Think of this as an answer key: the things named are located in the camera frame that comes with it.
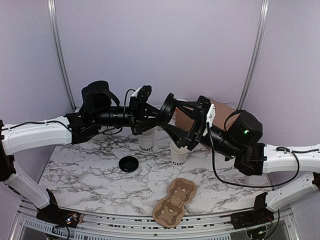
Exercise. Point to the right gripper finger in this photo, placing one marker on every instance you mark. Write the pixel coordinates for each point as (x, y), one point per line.
(178, 136)
(189, 108)

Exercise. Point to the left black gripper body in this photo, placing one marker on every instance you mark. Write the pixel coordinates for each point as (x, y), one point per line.
(134, 116)

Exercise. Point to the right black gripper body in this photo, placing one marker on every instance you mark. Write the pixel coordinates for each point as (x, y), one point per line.
(197, 130)

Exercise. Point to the brown paper bag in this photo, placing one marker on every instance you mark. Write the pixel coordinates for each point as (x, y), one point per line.
(222, 111)

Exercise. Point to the single white paper cup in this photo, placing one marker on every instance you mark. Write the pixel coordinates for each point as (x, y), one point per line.
(178, 154)

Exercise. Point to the stack of white paper cups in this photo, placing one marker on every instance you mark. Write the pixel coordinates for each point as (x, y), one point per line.
(146, 140)

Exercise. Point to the black plastic cup lid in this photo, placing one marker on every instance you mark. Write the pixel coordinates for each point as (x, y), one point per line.
(128, 164)

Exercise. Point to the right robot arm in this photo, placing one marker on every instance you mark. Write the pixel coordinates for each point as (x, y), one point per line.
(241, 143)

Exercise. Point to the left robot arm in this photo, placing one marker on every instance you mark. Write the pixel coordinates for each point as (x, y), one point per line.
(100, 108)

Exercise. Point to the brown cardboard cup carrier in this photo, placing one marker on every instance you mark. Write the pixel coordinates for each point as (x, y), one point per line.
(170, 210)

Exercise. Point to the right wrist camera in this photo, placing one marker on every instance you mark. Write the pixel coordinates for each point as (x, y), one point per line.
(210, 118)

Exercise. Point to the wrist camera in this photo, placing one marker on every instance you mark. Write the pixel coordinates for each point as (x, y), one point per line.
(141, 94)
(210, 118)

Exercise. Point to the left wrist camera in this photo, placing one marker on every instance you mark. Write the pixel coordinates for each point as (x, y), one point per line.
(141, 94)

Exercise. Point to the right aluminium frame post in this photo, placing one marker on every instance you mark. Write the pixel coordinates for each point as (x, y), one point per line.
(258, 42)

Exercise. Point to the aluminium frame post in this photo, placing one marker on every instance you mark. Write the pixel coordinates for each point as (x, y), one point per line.
(59, 52)
(258, 42)

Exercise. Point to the aluminium front rail base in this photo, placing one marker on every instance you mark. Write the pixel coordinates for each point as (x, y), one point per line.
(102, 226)

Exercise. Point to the left aluminium frame post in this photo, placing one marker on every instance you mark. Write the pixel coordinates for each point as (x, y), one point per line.
(59, 52)

